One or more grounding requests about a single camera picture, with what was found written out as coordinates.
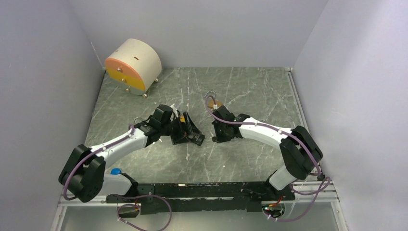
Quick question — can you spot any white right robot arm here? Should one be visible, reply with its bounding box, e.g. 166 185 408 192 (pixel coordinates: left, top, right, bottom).
211 106 323 200

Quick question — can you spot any blue round cap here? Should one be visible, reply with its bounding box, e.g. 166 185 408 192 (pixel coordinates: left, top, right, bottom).
110 168 122 175

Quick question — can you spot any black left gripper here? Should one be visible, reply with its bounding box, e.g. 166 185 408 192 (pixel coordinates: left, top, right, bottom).
160 112 201 145

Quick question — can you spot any round cream drawer cabinet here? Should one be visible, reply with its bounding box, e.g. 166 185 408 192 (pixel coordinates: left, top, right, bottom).
104 38 162 98

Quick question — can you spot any black base frame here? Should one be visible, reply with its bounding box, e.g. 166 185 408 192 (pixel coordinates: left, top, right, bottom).
106 181 295 215

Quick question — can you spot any black padlock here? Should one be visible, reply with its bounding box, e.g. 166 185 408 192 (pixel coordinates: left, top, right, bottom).
188 133 205 146

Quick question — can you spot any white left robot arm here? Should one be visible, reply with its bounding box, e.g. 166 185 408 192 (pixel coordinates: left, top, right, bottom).
58 104 205 203

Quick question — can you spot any large brass padlock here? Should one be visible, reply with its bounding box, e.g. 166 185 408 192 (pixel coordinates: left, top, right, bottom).
204 90 223 110

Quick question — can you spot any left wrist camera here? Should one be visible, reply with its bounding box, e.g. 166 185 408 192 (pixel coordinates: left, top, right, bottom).
170 103 182 120

